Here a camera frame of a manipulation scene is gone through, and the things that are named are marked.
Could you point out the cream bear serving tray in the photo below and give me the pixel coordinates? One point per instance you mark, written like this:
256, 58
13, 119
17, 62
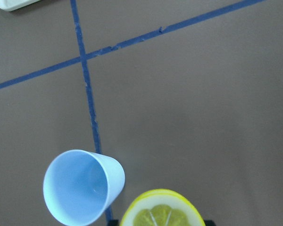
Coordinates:
11, 5

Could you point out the lemon slice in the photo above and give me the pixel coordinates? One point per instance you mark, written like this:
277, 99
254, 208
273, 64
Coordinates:
161, 207

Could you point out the light blue plastic cup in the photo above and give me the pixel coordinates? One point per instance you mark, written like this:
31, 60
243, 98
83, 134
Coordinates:
79, 186

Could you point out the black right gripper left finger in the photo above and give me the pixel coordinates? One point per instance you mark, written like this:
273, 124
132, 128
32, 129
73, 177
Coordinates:
113, 222

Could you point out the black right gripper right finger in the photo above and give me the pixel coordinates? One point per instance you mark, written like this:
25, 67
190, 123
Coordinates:
209, 223

